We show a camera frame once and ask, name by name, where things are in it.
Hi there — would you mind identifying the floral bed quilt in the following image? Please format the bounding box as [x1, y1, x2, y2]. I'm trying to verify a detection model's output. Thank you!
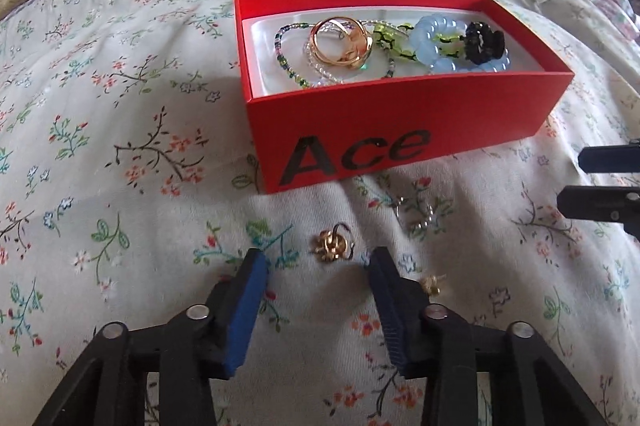
[1, 0, 639, 425]

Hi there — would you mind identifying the red Ace box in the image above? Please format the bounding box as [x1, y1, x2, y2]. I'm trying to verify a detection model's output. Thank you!
[234, 0, 574, 193]

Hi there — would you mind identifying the gold ring cluster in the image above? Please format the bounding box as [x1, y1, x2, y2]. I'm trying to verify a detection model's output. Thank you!
[308, 16, 373, 69]

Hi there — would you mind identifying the blue bead bracelet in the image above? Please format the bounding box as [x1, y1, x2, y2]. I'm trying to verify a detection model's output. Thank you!
[408, 12, 511, 76]

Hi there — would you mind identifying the small pearl hoop earring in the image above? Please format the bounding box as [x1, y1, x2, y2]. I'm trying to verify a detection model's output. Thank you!
[392, 197, 435, 233]

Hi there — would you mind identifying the green seed bead bracelet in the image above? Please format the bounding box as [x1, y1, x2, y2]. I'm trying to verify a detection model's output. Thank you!
[273, 20, 396, 90]

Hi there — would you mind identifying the clear bead bracelet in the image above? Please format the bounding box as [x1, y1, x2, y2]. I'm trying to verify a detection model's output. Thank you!
[301, 37, 352, 85]

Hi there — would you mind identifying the small gold stud earring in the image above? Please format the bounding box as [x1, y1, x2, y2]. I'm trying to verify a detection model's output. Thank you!
[419, 275, 447, 296]

